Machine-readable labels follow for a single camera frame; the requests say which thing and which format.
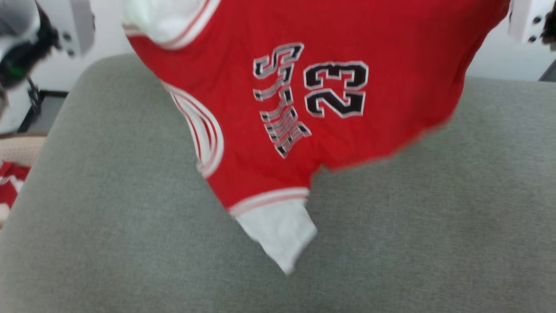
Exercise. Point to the red garment with white trim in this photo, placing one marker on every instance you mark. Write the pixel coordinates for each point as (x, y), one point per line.
(8, 174)

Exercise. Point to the grey fabric sofa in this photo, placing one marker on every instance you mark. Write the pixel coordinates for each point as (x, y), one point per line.
(108, 261)

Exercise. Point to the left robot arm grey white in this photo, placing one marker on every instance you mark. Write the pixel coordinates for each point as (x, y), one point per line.
(17, 17)

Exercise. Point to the red white basketball jersey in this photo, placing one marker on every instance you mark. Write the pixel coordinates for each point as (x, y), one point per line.
(391, 65)

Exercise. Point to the beige perforated laundry basket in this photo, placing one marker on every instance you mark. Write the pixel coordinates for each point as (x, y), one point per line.
(17, 150)

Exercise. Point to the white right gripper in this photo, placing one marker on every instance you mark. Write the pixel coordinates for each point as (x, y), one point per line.
(523, 19)

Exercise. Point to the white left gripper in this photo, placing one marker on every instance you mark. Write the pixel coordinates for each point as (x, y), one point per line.
(74, 21)

